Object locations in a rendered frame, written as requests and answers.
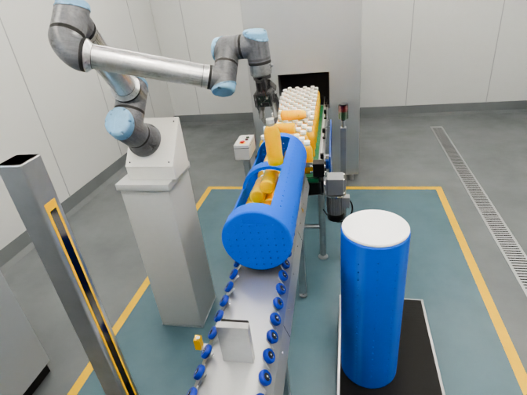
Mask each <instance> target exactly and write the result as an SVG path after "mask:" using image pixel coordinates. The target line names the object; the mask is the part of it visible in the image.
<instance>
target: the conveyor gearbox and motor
mask: <svg viewBox="0 0 527 395"><path fill-rule="evenodd" d="M324 187H325V196H326V197H327V213H326V211H325V210H324V209H323V211H324V212H325V214H326V215H327V218H328V219H329V220H330V221H333V222H337V223H341V222H343V220H342V219H343V218H344V213H343V212H344V208H350V203H351V214H352V212H353V204H352V202H351V201H350V195H349V194H346V191H345V189H344V174H343V172H327V175H326V178H325V181H324ZM341 220H342V221H341Z"/></svg>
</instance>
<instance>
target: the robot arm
mask: <svg viewBox="0 0 527 395"><path fill-rule="evenodd" d="M90 13H91V8H90V5H89V3H88V2H86V1H85V0H55V2H54V3H53V12H52V16H51V20H50V25H49V29H48V39H49V44H50V45H51V47H52V49H53V51H54V53H55V54H56V55H57V56H58V57H59V58H60V59H61V60H62V61H63V62H64V63H65V64H66V65H68V66H69V67H71V68H73V69H75V70H77V71H82V72H86V73H88V72H89V71H91V70H92V69H94V70H96V72H97V73H98V74H99V75H100V76H101V78H102V79H103V80H104V81H105V82H106V83H107V84H108V85H109V86H110V92H111V95H112V96H113V97H114V98H115V103H114V108H113V110H110V111H109V112H108V113H107V116H106V118H105V128H106V130H107V131H108V133H109V134H111V135H112V136H113V137H114V138H115V139H117V140H119V141H121V142H122V143H124V144H125V145H127V146H129V149H130V150H131V151H132V152H133V153H134V154H135V155H137V156H139V157H147V156H150V155H152V154H153V153H154V152H155V151H156V150H157V149H158V148H159V146H160V143H161V133H160V132H159V130H158V129H157V128H156V127H155V126H154V125H152V124H149V123H144V115H145V109H146V103H147V94H148V83H147V81H146V80H145V79H144V78H149V79H154V80H159V81H164V82H172V83H177V84H182V85H191V86H196V87H201V88H205V89H210V90H211V92H212V94H213V95H215V96H220V97H226V96H231V95H233V94H234V92H235V88H236V85H237V83H236V80H237V71H238V60H241V59H248V63H249V72H250V76H252V77H253V80H254V81H255V82H256V92H255V93H254V95H253V97H254V102H255V107H256V108H257V109H258V112H259V119H261V121H262V122H263V123H264V124H265V125H266V118H265V112H264V110H265V107H271V109H272V110H273V115H274V123H275V124H276V122H277V120H278V112H279V98H278V96H277V93H276V94H275V93H274V91H276V90H277V86H276V84H275V83H273V81H271V80H270V79H269V78H271V73H272V72H273V71H272V67H273V66H274V65H273V64H272V63H271V54H270V48H269V42H268V41H269V39H268V37H267V31H266V30H265V29H263V28H253V29H247V30H244V31H243V32H242V34H235V35H228V36H220V37H217V38H214V39H213V41H212V44H211V53H212V57H213V59H214V60H215V63H214V65H205V64H201V63H193V62H188V61H184V60H176V59H172V58H167V57H163V56H155V55H150V54H146V53H138V52H133V51H129V50H124V49H116V48H111V47H110V46H109V45H108V43H107V42H106V40H105V39H104V37H103V36H102V34H101V33H100V32H99V30H98V29H97V28H96V25H95V24H94V22H93V20H92V19H91V17H90ZM255 99H256V100H255Z"/></svg>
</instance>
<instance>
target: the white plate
mask: <svg viewBox="0 0 527 395"><path fill-rule="evenodd" d="M342 231H343V233H344V235H345V236H346V237H347V238H349V239H350V240H351V241H353V242H355V243H357V244H360V245H364V246H367V247H373V248H386V247H391V246H394V245H398V244H400V243H402V242H403V241H404V240H406V239H407V237H408V236H409V233H410V227H409V224H408V223H407V222H406V221H405V220H404V219H403V218H402V217H401V216H398V215H396V214H394V213H392V212H387V211H383V210H374V209H371V210H363V211H359V212H355V213H352V214H350V215H349V216H348V217H347V218H345V220H344V221H343V223H342Z"/></svg>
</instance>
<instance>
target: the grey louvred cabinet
mask: <svg viewBox="0 0 527 395"><path fill-rule="evenodd" d="M49 361H50V359H49V358H48V356H47V354H46V352H45V351H44V349H43V347H42V344H41V343H40V342H39V340H38V337H37V335H36V334H35V332H34V330H33V328H32V327H31V325H30V323H29V321H28V320H27V318H26V316H25V314H24V312H23V311H22V309H21V307H20V305H19V303H18V302H17V300H16V298H15V296H14V294H13V293H12V291H11V289H10V287H9V286H8V284H7V282H6V280H5V278H4V277H3V275H2V272H1V271H0V395H32V394H33V393H34V391H36V389H37V388H38V386H39V385H40V384H41V383H42V381H43V380H44V378H45V377H46V376H47V375H48V374H49V372H50V370H49V367H48V365H47V364H48V362H49Z"/></svg>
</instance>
